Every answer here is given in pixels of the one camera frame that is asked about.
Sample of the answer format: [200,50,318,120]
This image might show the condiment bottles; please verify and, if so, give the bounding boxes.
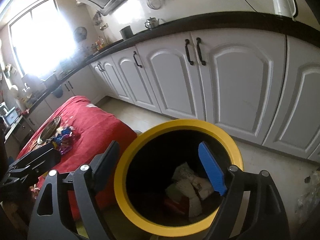
[91,36,107,51]

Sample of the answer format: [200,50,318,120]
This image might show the blue crumpled wrapper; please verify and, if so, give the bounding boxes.
[50,126,74,155]

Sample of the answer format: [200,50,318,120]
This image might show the blue hanging basket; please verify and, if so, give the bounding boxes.
[52,86,63,99]

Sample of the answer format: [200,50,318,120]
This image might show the small steel teapot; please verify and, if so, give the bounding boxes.
[144,17,159,30]

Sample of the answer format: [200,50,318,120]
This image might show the yellow black trash bin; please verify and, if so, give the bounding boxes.
[114,119,244,237]

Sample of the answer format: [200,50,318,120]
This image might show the dark metal cup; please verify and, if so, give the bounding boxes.
[120,25,134,41]

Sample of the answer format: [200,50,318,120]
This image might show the round wall fan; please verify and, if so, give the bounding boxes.
[73,27,87,42]

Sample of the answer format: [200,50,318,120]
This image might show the hanging wire strainer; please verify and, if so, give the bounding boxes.
[147,0,162,10]

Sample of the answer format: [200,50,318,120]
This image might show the black countertop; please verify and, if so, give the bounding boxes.
[22,11,319,118]

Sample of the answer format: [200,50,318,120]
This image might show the white printed snack wrapper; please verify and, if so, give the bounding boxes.
[166,163,214,218]

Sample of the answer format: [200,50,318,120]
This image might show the white electric kettle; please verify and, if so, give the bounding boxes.
[272,0,298,21]

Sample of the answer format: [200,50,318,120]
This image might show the steel cooking pot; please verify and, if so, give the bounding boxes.
[40,73,58,89]

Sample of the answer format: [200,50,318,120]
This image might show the white lower cabinets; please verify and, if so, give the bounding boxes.
[12,27,320,163]

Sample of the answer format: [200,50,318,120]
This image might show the red floral tablecloth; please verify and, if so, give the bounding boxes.
[16,95,138,221]

